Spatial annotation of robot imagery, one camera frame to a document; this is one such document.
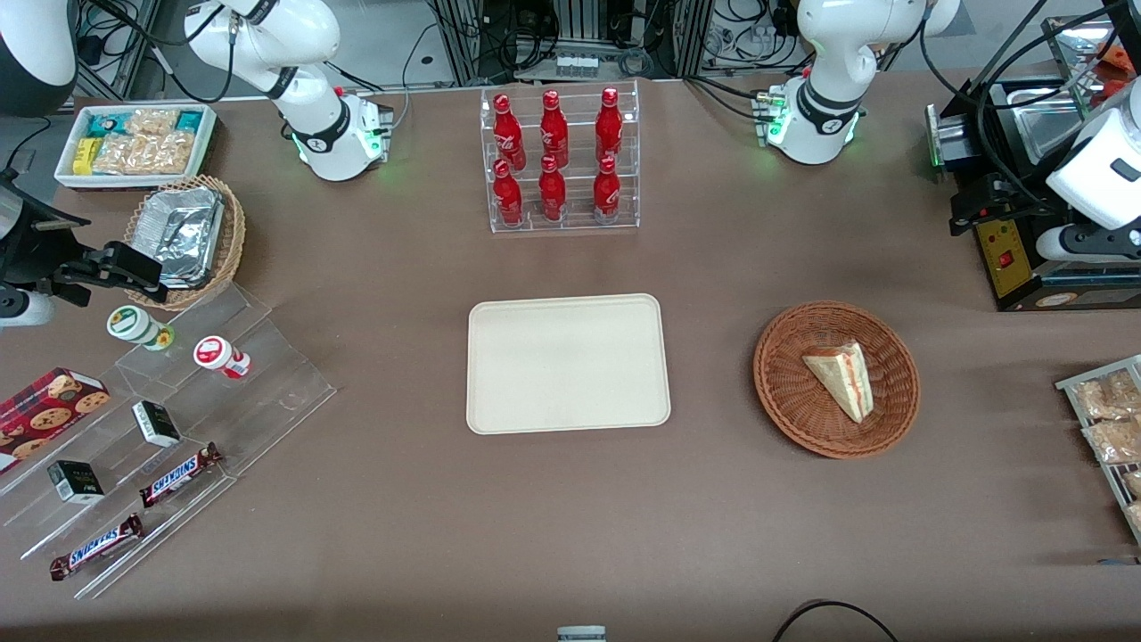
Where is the clear acrylic stepped stand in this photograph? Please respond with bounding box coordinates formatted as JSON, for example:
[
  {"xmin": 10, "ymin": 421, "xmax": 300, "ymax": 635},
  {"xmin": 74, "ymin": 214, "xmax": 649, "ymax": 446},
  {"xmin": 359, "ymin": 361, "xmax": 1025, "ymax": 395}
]
[{"xmin": 0, "ymin": 283, "xmax": 339, "ymax": 601}]

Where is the red lid cup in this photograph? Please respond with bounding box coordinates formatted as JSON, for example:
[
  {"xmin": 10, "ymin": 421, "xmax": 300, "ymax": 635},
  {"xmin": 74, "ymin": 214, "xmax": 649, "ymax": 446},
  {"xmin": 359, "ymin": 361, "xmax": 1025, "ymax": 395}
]
[{"xmin": 193, "ymin": 335, "xmax": 253, "ymax": 381}]

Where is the beige rectangular tray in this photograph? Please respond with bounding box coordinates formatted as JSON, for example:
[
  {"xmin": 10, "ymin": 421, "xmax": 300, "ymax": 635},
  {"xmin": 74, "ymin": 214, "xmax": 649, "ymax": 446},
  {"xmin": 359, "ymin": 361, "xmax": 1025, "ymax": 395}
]
[{"xmin": 466, "ymin": 293, "xmax": 672, "ymax": 436}]

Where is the clear acrylic bottle rack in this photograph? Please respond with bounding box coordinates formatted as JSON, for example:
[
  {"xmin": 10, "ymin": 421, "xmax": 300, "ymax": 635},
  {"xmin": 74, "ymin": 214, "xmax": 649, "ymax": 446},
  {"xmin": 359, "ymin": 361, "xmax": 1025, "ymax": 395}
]
[{"xmin": 480, "ymin": 79, "xmax": 642, "ymax": 235}]

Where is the foil container stack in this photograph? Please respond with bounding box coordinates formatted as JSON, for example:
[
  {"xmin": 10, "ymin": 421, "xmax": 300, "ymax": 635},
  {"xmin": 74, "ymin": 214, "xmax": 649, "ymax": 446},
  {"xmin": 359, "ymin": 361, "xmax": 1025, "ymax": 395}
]
[{"xmin": 134, "ymin": 186, "xmax": 226, "ymax": 290}]

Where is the light wicker basket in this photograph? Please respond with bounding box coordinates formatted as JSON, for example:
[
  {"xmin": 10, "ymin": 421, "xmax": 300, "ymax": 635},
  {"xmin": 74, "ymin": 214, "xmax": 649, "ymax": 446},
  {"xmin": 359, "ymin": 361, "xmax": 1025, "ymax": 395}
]
[{"xmin": 124, "ymin": 174, "xmax": 247, "ymax": 312}]

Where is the brown round wicker basket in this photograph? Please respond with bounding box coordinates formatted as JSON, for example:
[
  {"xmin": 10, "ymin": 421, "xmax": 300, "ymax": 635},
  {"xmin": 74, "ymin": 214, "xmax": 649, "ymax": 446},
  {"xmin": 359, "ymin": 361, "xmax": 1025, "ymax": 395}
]
[{"xmin": 753, "ymin": 300, "xmax": 921, "ymax": 461}]

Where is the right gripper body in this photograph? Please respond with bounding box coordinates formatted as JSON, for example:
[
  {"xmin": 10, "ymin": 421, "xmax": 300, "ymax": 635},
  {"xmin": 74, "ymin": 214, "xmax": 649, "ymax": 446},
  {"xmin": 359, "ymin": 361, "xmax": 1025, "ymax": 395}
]
[{"xmin": 0, "ymin": 175, "xmax": 92, "ymax": 291}]

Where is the green lid cup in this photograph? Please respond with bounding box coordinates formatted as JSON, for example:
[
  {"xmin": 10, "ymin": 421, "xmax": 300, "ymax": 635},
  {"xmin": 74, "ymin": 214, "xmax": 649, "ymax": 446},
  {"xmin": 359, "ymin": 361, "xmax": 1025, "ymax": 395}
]
[{"xmin": 106, "ymin": 305, "xmax": 176, "ymax": 352}]

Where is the steel warmer pan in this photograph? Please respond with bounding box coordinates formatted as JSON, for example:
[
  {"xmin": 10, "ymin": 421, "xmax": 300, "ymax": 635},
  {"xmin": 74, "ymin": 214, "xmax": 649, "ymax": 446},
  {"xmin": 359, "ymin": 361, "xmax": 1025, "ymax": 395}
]
[{"xmin": 1007, "ymin": 100, "xmax": 1088, "ymax": 169}]

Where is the white snack bin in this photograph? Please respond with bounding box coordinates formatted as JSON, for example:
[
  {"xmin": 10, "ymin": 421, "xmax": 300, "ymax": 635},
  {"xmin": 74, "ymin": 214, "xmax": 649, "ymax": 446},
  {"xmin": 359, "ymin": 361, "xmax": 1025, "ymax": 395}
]
[{"xmin": 53, "ymin": 103, "xmax": 220, "ymax": 193}]

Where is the triangle sandwich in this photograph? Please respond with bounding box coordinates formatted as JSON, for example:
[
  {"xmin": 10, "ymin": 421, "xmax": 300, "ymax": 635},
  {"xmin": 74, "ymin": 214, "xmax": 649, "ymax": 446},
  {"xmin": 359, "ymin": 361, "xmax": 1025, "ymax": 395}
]
[{"xmin": 801, "ymin": 342, "xmax": 874, "ymax": 424}]

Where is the red cookie box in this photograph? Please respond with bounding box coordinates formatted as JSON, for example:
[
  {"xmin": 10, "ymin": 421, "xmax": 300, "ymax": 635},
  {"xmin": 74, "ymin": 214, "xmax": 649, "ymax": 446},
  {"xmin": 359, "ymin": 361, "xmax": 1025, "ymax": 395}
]
[{"xmin": 0, "ymin": 366, "xmax": 111, "ymax": 474}]

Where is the small black box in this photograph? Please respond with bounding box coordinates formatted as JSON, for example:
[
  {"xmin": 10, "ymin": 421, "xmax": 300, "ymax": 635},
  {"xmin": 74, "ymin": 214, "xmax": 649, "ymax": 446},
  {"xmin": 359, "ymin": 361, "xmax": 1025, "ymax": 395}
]
[
  {"xmin": 131, "ymin": 399, "xmax": 183, "ymax": 449},
  {"xmin": 46, "ymin": 459, "xmax": 106, "ymax": 506}
]

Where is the Snickers bar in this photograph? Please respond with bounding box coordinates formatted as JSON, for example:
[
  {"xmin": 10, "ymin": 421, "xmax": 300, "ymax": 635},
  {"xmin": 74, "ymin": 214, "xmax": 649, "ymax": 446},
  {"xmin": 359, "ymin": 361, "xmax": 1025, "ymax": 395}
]
[
  {"xmin": 48, "ymin": 513, "xmax": 146, "ymax": 582},
  {"xmin": 139, "ymin": 441, "xmax": 225, "ymax": 509}
]

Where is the clear cracker bag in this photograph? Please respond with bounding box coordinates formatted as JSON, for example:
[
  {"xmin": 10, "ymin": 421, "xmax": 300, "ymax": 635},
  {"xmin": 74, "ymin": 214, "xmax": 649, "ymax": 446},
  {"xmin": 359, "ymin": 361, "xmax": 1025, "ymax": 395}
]
[
  {"xmin": 92, "ymin": 132, "xmax": 196, "ymax": 177},
  {"xmin": 124, "ymin": 108, "xmax": 180, "ymax": 140}
]

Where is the black table cable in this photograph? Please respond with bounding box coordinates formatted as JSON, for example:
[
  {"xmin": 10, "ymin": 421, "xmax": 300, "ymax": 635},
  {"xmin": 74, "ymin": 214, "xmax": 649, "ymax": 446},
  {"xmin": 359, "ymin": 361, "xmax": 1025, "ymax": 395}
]
[{"xmin": 770, "ymin": 599, "xmax": 902, "ymax": 642}]

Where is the aluminium frame rack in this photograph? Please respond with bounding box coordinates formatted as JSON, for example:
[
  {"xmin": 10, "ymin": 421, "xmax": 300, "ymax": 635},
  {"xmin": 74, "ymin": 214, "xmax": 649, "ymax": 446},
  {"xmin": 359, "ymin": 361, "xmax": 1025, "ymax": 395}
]
[{"xmin": 428, "ymin": 0, "xmax": 714, "ymax": 87}]

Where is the black food warmer machine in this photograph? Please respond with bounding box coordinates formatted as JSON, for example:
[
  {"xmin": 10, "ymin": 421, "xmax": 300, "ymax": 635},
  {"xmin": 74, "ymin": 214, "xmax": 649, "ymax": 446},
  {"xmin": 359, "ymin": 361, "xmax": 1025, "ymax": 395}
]
[{"xmin": 925, "ymin": 13, "xmax": 1141, "ymax": 314}]

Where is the red cola bottle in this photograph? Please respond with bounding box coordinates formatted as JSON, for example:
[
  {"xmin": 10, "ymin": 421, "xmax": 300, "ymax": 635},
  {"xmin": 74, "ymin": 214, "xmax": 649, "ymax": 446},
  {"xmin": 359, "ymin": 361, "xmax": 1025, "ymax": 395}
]
[
  {"xmin": 492, "ymin": 93, "xmax": 528, "ymax": 171},
  {"xmin": 595, "ymin": 86, "xmax": 624, "ymax": 164},
  {"xmin": 492, "ymin": 159, "xmax": 525, "ymax": 227},
  {"xmin": 592, "ymin": 156, "xmax": 622, "ymax": 222},
  {"xmin": 538, "ymin": 155, "xmax": 568, "ymax": 223},
  {"xmin": 539, "ymin": 89, "xmax": 571, "ymax": 169}
]

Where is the grey wire rack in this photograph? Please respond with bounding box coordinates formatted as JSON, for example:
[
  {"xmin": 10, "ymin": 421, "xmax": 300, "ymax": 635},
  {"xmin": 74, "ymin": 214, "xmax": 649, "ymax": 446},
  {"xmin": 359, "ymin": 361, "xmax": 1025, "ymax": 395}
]
[{"xmin": 1055, "ymin": 354, "xmax": 1141, "ymax": 547}]

